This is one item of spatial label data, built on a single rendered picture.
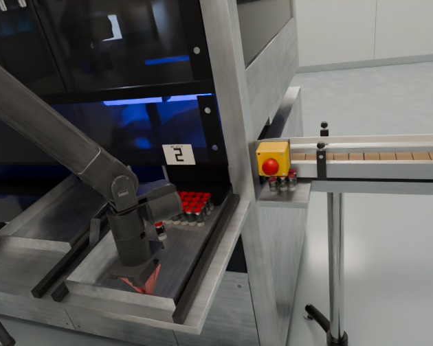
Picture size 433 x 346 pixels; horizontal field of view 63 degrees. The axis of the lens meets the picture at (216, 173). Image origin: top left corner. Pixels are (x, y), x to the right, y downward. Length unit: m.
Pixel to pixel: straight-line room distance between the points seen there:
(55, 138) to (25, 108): 0.05
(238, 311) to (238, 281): 0.15
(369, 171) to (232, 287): 0.57
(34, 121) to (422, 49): 5.29
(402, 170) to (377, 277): 1.05
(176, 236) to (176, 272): 0.12
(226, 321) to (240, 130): 0.75
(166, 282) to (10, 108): 0.45
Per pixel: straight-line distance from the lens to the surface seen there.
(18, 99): 0.54
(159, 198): 0.63
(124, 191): 0.58
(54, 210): 1.19
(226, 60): 0.81
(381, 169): 0.99
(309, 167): 0.99
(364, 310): 1.83
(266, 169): 0.85
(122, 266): 0.67
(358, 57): 5.50
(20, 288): 0.95
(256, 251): 1.07
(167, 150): 0.96
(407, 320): 1.84
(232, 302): 1.27
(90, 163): 0.56
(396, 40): 5.49
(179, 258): 0.82
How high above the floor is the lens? 1.41
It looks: 28 degrees down
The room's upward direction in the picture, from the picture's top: 11 degrees counter-clockwise
